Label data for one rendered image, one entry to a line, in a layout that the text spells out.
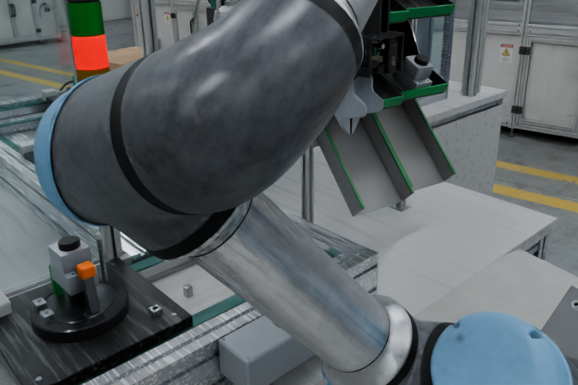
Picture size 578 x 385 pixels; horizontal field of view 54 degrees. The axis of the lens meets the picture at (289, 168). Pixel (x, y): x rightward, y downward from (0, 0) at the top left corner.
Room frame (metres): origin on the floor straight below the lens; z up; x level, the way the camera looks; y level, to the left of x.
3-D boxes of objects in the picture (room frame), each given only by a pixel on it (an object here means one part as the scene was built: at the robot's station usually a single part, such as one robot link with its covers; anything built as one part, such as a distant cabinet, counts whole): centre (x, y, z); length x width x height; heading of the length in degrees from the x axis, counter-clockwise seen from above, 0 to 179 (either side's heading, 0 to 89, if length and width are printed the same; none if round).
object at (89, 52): (0.90, 0.31, 1.33); 0.05 x 0.05 x 0.05
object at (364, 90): (0.81, -0.11, 1.27); 0.06 x 0.03 x 0.09; 42
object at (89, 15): (0.90, 0.31, 1.38); 0.05 x 0.05 x 0.05
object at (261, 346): (0.72, 0.01, 0.93); 0.21 x 0.07 x 0.06; 132
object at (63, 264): (0.73, 0.32, 1.06); 0.08 x 0.04 x 0.07; 43
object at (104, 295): (0.73, 0.32, 0.98); 0.14 x 0.14 x 0.02
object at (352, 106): (0.79, -0.09, 1.27); 0.06 x 0.03 x 0.09; 42
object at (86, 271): (0.70, 0.29, 1.04); 0.04 x 0.02 x 0.08; 42
